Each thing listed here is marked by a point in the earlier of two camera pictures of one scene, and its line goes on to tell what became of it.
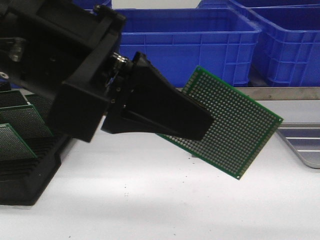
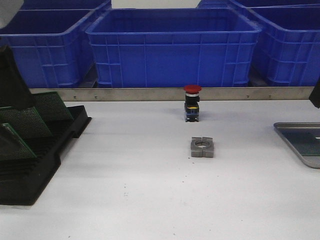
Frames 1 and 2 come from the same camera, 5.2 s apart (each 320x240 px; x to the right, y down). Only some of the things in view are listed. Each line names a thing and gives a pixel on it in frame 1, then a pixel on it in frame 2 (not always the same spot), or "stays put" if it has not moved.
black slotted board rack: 23,181 stays put
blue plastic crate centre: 224,42 stays put
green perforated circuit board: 241,129 to 306,141
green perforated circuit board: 12,146 stays put
